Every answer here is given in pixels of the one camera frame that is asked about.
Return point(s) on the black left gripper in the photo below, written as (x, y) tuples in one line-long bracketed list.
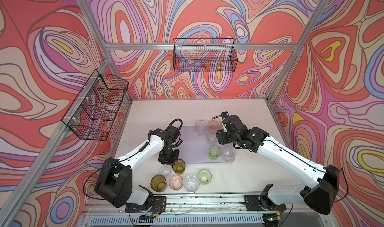
[(170, 162)]

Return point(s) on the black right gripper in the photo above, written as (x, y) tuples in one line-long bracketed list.
[(220, 135)]

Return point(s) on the olive brown glass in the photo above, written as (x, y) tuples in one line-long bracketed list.
[(179, 167)]

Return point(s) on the clear faceted glass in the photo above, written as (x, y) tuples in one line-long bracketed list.
[(228, 153)]

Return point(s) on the pink dimpled cup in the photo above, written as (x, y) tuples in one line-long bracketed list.
[(213, 127)]

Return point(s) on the clear textured glass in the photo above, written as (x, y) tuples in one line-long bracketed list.
[(211, 138)]

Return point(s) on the bright green glass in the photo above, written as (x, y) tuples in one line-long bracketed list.
[(214, 152)]

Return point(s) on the pale green dimpled cup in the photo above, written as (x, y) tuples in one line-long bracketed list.
[(222, 125)]

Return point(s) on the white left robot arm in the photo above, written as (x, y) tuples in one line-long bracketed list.
[(115, 181)]

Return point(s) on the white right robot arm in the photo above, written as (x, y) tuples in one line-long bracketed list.
[(319, 184)]

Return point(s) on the lilac plastic tray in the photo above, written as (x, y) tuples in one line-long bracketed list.
[(195, 149)]

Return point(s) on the small clear glass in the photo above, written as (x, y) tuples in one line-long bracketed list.
[(165, 170)]

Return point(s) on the pink clear glass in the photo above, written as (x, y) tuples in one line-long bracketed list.
[(176, 182)]

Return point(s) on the large olive green glass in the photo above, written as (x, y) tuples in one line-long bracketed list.
[(158, 183)]

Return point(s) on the clear ribbed glass front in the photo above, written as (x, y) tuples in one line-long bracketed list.
[(191, 183)]

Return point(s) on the light green dimpled cup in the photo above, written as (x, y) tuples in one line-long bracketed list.
[(205, 176)]

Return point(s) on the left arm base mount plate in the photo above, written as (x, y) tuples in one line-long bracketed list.
[(155, 205)]

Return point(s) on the aluminium front rail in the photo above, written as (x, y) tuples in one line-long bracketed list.
[(209, 203)]

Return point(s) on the black wire basket left wall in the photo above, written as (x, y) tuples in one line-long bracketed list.
[(96, 106)]

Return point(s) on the black wire basket wall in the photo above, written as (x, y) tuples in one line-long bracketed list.
[(96, 106), (204, 54)]

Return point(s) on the black wire basket back wall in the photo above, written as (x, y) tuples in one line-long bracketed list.
[(204, 54)]

